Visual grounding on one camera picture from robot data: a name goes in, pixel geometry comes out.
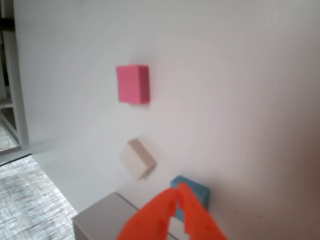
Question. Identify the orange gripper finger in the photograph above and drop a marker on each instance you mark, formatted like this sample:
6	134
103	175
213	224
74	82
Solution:
197	220
150	220

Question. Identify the blue foam cuboid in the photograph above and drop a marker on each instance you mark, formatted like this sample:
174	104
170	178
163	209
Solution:
197	192

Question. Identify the white cardboard box bin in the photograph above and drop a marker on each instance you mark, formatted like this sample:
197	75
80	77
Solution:
100	217

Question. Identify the cream foam cuboid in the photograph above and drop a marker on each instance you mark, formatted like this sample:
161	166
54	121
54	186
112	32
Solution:
136	160

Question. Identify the pink foam cuboid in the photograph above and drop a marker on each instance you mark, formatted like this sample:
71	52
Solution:
132	85

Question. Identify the grey woven rug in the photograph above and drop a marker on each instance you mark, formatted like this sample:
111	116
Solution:
25	200

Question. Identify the white shelf unit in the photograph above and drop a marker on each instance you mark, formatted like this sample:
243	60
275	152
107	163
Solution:
21	100

